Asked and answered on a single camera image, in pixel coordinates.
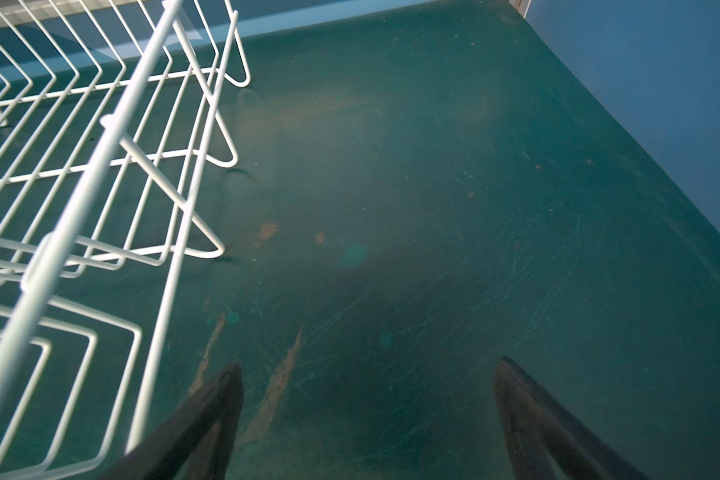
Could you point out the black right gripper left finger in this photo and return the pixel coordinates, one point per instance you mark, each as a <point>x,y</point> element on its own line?
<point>198,438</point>

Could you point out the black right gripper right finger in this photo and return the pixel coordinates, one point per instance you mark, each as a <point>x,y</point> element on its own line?
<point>540,433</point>

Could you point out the white wire dish rack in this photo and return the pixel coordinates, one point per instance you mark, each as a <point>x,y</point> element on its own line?
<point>108,121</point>

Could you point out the aluminium right corner post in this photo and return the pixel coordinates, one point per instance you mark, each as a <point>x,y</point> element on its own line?
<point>521,6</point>

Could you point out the aluminium back frame rail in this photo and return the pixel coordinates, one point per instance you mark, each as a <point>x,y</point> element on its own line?
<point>17,12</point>

